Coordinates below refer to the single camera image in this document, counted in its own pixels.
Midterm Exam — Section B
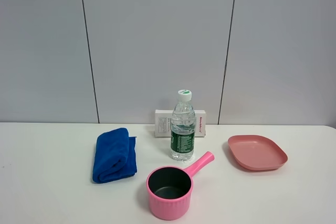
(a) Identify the folded blue towel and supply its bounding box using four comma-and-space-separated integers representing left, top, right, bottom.
92, 127, 137, 184

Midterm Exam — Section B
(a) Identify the clear water bottle green label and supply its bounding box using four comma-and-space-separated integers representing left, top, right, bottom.
170, 89, 196, 161

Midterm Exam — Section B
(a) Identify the white cardboard box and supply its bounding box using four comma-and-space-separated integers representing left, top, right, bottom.
155, 110, 206, 137

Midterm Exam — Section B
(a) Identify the pink square plate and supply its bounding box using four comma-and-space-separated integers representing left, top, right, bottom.
227, 135, 288, 171

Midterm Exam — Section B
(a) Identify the pink saucepan with handle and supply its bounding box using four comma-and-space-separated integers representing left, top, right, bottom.
146, 152, 215, 221

